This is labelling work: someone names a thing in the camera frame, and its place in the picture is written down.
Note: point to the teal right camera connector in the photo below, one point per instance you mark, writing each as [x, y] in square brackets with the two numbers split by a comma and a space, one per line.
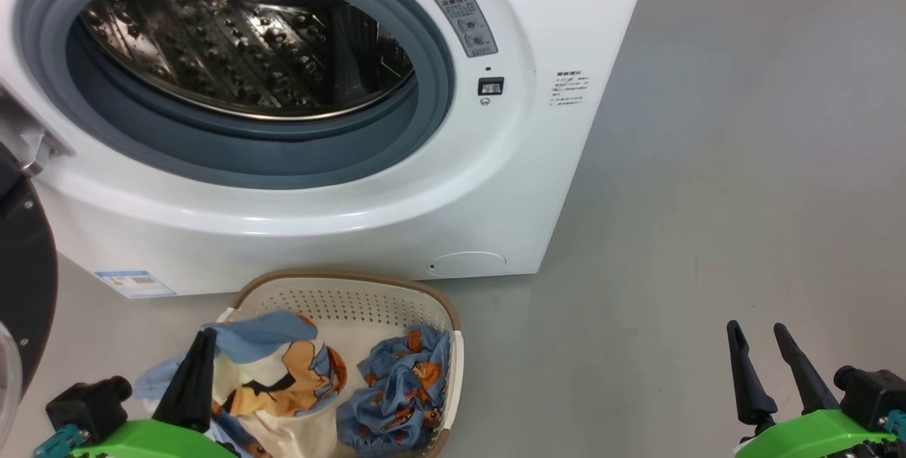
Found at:
[897, 424]

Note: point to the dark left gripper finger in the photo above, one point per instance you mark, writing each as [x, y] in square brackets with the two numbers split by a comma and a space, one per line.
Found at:
[187, 394]

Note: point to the blue cartoon print garment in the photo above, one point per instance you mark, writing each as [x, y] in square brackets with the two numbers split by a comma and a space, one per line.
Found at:
[297, 373]

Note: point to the cream laundry basket brown rim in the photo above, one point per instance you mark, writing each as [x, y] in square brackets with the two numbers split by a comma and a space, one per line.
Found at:
[340, 302]

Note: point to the small printed text label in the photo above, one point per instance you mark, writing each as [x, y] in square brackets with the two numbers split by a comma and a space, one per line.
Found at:
[570, 88]

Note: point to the blue garment with bear print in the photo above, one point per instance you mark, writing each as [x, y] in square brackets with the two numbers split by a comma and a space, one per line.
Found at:
[396, 401]

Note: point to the grey warning label sticker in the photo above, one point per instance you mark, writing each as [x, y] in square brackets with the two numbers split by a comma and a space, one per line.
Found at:
[463, 19]

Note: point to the perforated steel washer drum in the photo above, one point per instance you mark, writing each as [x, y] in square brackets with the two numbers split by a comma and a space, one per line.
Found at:
[233, 40]

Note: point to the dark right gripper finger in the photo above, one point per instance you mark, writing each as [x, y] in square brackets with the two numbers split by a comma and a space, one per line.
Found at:
[750, 394]
[810, 387]

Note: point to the black round glass washer door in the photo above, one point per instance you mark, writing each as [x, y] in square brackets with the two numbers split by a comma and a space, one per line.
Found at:
[28, 267]

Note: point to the blue energy label sticker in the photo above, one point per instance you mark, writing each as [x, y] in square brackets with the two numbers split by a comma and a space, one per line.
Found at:
[134, 283]

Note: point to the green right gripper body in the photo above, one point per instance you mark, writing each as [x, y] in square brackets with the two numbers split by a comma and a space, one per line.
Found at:
[814, 437]

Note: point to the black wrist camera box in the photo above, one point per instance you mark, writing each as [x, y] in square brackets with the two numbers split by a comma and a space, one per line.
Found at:
[88, 408]
[874, 394]

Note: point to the round white filter cover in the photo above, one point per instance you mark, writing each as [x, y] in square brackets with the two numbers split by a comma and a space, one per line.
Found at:
[467, 264]

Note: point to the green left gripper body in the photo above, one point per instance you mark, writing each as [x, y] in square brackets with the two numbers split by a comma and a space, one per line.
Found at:
[148, 442]

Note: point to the grey rubber door gasket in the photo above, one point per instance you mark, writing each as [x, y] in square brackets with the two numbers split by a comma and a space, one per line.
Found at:
[248, 161]

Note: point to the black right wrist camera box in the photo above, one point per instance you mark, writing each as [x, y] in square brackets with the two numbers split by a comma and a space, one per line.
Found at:
[874, 394]

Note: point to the black door lock socket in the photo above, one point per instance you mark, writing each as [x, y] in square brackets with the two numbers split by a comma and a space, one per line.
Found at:
[490, 86]

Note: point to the teal left camera connector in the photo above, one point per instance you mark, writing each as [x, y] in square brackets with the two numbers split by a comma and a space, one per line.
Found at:
[60, 442]

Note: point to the white front-loading washing machine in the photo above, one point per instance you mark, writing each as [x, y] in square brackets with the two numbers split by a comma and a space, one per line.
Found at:
[460, 182]

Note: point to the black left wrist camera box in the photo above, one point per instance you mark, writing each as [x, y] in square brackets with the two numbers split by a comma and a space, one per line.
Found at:
[88, 408]

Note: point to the teal camera connector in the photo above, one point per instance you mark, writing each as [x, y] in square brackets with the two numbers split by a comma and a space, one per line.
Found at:
[897, 424]
[60, 442]

